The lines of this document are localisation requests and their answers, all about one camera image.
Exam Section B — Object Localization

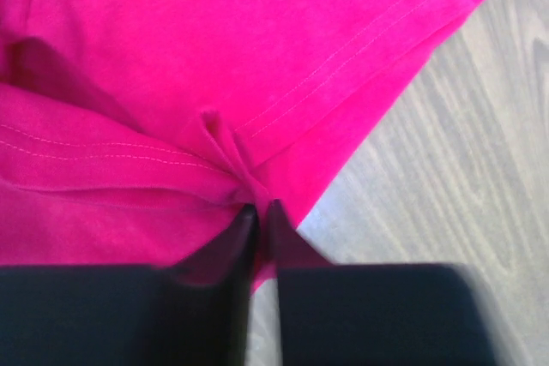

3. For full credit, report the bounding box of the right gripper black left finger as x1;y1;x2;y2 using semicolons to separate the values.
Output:
1;205;259;365

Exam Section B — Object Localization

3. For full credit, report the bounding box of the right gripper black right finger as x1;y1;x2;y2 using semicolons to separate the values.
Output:
267;201;521;365

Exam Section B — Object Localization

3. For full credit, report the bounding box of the pink t shirt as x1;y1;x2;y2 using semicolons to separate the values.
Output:
1;0;483;266

